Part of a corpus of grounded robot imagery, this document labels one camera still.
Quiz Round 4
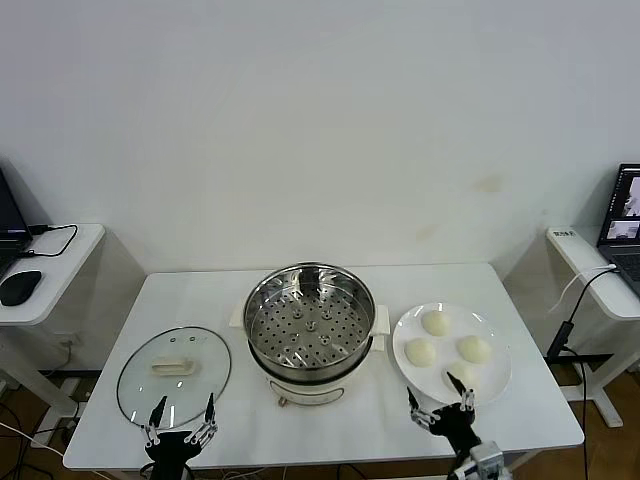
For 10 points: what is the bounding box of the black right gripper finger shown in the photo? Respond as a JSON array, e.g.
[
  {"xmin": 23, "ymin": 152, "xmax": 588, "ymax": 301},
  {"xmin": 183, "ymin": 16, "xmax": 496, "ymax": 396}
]
[
  {"xmin": 446, "ymin": 371, "xmax": 476, "ymax": 412},
  {"xmin": 405, "ymin": 387, "xmax": 435, "ymax": 429}
]

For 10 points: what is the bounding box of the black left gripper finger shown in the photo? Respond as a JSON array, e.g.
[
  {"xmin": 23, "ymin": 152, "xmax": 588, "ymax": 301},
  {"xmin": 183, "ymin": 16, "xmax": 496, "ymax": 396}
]
[
  {"xmin": 141, "ymin": 395, "xmax": 168, "ymax": 447},
  {"xmin": 183, "ymin": 392, "xmax": 219, "ymax": 446}
]

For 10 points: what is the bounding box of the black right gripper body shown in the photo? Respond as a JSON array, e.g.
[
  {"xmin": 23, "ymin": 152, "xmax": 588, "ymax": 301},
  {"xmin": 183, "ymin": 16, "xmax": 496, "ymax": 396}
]
[{"xmin": 430, "ymin": 403, "xmax": 484, "ymax": 459}]

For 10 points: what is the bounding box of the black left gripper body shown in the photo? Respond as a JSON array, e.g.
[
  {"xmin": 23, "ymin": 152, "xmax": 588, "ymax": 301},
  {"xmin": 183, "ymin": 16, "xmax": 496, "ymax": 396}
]
[{"xmin": 143, "ymin": 430, "xmax": 207, "ymax": 480}]

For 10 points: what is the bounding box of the white steamed baozi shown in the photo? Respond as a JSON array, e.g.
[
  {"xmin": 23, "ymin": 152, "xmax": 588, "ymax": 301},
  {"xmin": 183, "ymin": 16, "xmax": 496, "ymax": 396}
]
[
  {"xmin": 457, "ymin": 334, "xmax": 491, "ymax": 363},
  {"xmin": 443, "ymin": 360, "xmax": 482, "ymax": 392},
  {"xmin": 403, "ymin": 337, "xmax": 437, "ymax": 368},
  {"xmin": 421, "ymin": 309, "xmax": 452, "ymax": 337}
]

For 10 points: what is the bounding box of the glass lid with cream handle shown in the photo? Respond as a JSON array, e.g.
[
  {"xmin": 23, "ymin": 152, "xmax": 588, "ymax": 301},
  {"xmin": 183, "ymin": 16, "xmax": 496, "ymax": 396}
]
[{"xmin": 116, "ymin": 325, "xmax": 234, "ymax": 432}]

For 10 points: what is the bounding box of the perforated steel steamer basket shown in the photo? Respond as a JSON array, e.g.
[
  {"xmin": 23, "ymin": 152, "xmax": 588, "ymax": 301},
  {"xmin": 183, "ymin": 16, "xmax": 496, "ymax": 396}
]
[{"xmin": 228, "ymin": 259, "xmax": 391, "ymax": 372}]

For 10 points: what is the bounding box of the white round plate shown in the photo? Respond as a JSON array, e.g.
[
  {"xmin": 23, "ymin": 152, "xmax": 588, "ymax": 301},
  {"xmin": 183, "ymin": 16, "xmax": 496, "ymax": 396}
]
[{"xmin": 391, "ymin": 300, "xmax": 513, "ymax": 406}]

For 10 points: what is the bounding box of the white side desk with mouse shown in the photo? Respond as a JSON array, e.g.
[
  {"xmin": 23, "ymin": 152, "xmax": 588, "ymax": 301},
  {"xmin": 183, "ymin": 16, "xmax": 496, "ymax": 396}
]
[{"xmin": 0, "ymin": 223, "xmax": 106, "ymax": 431}]

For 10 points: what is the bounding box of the white side desk with label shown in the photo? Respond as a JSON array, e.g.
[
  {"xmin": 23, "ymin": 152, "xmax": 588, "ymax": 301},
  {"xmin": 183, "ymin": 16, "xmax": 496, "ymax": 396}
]
[{"xmin": 544, "ymin": 223, "xmax": 640, "ymax": 429}]

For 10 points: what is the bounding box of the black computer mouse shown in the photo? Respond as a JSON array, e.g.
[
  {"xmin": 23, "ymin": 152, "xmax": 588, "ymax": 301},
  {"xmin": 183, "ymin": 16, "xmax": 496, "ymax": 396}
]
[{"xmin": 0, "ymin": 269, "xmax": 43, "ymax": 307}]

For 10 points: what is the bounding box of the black laptop with dark screen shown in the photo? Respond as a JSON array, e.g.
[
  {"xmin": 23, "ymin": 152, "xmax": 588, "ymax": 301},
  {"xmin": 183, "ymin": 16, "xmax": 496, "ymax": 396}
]
[{"xmin": 0, "ymin": 167, "xmax": 34, "ymax": 281}]

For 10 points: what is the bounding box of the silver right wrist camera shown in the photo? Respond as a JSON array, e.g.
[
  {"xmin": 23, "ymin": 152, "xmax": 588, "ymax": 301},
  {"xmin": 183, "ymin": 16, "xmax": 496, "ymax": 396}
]
[{"xmin": 452, "ymin": 439, "xmax": 506, "ymax": 480}]

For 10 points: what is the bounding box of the black cable with adapter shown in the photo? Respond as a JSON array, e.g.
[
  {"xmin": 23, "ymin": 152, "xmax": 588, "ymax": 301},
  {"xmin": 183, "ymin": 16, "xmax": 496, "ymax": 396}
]
[{"xmin": 545, "ymin": 267, "xmax": 617, "ymax": 480}]

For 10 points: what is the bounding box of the white floor cable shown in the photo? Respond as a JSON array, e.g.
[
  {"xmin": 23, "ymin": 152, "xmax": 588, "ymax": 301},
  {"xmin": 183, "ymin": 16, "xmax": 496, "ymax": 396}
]
[{"xmin": 0, "ymin": 422, "xmax": 66, "ymax": 459}]

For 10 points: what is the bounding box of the white laptop cable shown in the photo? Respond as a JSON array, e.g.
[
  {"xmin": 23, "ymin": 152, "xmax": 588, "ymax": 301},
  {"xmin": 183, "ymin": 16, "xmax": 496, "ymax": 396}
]
[{"xmin": 546, "ymin": 263, "xmax": 617, "ymax": 314}]

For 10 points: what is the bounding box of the black looped laptop cable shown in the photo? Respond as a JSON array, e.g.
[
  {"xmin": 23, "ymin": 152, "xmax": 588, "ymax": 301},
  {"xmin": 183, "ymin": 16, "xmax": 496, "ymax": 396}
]
[{"xmin": 19, "ymin": 223, "xmax": 80, "ymax": 260}]

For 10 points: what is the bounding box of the grey laptop showing camera windows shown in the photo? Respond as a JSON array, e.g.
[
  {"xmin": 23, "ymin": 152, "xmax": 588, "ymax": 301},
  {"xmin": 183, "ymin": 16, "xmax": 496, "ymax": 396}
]
[{"xmin": 596, "ymin": 162, "xmax": 640, "ymax": 296}]

